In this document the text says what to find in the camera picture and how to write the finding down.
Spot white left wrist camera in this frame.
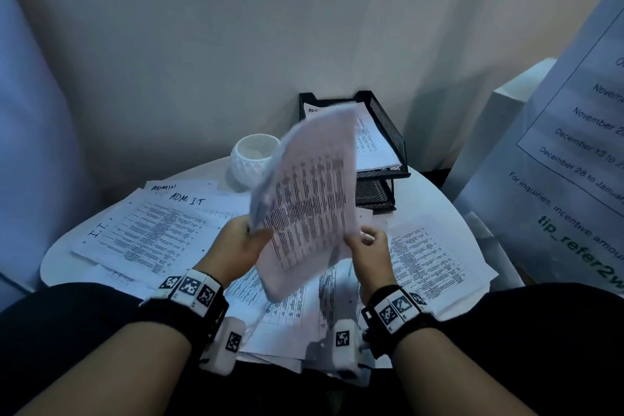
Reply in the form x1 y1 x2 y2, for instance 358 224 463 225
200 315 247 376

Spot black mesh paper tray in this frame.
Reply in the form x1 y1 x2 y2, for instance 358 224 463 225
298 90 411 213

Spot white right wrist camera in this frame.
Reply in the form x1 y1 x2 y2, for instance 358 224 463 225
321 318 367 380

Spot person's right hand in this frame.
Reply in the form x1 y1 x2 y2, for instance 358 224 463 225
343 226 398 304

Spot left black marker wristband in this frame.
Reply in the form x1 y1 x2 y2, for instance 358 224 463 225
136 268 230 358

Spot black marker wristband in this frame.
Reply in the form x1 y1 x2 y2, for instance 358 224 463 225
360 283 439 359
136 268 230 358

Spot pile of printed papers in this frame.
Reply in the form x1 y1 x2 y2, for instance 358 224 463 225
70 179 499 375

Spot printed paper sheet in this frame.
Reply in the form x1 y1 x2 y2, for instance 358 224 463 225
303 101 403 173

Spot person's left hand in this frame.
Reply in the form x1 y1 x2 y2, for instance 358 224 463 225
194 213 274 287

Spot person's black trousers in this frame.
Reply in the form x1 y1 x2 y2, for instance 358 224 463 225
0 281 624 416

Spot thin bundle printed sheets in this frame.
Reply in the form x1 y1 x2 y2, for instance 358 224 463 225
248 103 361 304

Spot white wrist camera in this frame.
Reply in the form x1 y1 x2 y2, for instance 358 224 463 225
321 318 367 380
200 315 247 376

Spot large printed notice poster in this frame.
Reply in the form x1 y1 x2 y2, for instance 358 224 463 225
453 0 624 294

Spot right black marker wristband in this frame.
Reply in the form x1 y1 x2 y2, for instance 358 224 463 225
360 283 439 359

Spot person's left forearm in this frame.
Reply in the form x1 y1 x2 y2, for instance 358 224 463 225
17 320 194 416

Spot white box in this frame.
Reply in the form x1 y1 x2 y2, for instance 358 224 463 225
441 57 558 202

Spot person's right forearm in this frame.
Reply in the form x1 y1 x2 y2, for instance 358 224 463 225
391 325 537 416

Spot white faceted cup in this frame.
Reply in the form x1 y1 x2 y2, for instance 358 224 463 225
229 133 282 190

